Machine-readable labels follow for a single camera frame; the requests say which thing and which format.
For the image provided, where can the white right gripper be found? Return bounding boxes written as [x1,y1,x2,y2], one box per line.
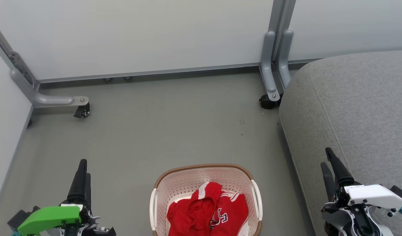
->
[320,147,402,217]

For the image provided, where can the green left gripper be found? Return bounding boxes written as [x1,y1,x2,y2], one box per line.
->
[17,159,116,236]

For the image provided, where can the red jersey with white stripes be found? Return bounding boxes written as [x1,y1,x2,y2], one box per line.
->
[209,189,251,236]

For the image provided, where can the red shorts with white stripe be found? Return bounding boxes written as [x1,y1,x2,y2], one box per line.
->
[166,182,223,236]

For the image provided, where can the grey fabric sofa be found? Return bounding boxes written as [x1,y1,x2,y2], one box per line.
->
[279,49,402,236]

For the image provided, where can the black caster with silver wheel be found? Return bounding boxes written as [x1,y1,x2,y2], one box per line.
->
[74,103,91,119]

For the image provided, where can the grey partition foot with plate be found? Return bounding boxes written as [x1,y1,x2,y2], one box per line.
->
[10,68,90,108]

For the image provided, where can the black round caster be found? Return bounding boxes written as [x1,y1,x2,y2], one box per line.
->
[259,94,281,110]

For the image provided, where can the white perforated laundry basket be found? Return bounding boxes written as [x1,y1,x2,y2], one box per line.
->
[149,163,264,236]

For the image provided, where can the grey upright partition foot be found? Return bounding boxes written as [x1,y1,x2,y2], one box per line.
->
[259,31,281,102]
[276,29,295,89]

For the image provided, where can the grey partition bottom rail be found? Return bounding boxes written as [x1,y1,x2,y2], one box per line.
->
[37,62,261,84]

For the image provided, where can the grey slanted partition frame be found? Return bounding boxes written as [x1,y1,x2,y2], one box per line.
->
[0,18,40,91]

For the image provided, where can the grey partition post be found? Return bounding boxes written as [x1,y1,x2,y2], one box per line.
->
[276,0,297,63]
[268,0,286,33]

